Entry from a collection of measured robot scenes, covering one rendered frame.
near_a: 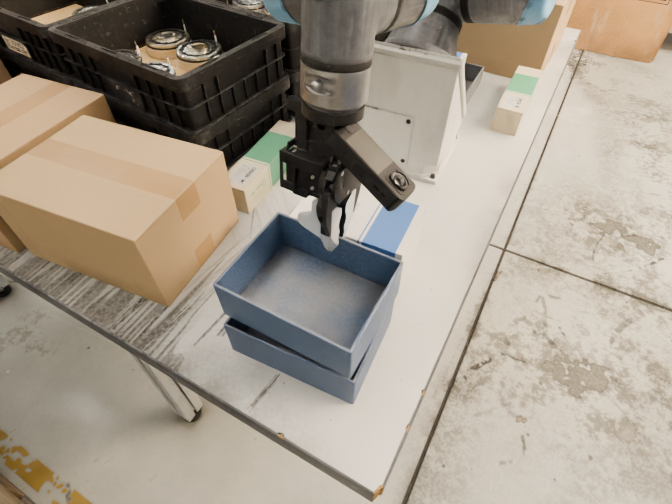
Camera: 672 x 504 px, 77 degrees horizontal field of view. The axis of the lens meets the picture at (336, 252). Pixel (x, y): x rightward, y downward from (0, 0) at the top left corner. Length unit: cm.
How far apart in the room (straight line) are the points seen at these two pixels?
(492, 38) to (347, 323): 99
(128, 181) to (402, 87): 50
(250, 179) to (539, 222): 144
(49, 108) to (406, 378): 80
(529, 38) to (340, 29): 95
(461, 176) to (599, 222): 125
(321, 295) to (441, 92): 43
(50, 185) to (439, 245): 65
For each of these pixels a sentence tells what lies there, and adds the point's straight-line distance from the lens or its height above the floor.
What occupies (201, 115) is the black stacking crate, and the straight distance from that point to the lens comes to 88.
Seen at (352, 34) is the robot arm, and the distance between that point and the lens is 44.
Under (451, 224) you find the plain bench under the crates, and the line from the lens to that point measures 84.
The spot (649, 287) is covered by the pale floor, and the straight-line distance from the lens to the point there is 198.
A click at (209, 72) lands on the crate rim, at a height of 92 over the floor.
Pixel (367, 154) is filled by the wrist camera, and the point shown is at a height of 99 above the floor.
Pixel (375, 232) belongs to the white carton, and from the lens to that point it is 68.
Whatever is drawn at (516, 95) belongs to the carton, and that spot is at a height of 76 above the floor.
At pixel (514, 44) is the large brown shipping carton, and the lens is 136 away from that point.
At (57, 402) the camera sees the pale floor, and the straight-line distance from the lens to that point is 162.
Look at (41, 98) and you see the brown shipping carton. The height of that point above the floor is 86.
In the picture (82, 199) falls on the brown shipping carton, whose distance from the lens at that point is 73.
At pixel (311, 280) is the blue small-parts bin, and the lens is 62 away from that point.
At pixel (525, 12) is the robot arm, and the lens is 86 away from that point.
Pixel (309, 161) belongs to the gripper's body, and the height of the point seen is 98.
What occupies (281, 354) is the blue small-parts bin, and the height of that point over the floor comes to 76.
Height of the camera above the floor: 128
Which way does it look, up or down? 49 degrees down
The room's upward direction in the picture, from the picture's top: straight up
